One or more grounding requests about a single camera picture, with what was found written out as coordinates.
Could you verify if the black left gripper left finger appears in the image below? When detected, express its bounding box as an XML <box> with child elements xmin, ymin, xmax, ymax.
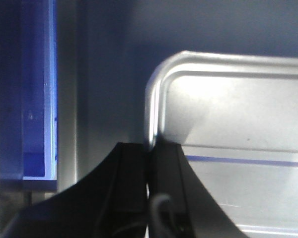
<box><xmin>2</xmin><ymin>143</ymin><xmax>148</xmax><ymax>238</ymax></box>

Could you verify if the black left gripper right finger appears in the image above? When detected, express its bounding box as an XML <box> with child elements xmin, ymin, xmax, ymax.
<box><xmin>149</xmin><ymin>142</ymin><xmax>247</xmax><ymax>238</ymax></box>

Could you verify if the silver metal tray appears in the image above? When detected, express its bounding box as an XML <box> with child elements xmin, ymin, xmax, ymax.
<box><xmin>145</xmin><ymin>51</ymin><xmax>298</xmax><ymax>238</ymax></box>

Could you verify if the large blue crate upper left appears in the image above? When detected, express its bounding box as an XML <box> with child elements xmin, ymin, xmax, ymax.
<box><xmin>0</xmin><ymin>0</ymin><xmax>58</xmax><ymax>191</ymax></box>

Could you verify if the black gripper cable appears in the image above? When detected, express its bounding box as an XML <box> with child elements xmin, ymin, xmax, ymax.
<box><xmin>149</xmin><ymin>193</ymin><xmax>179</xmax><ymax>238</ymax></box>

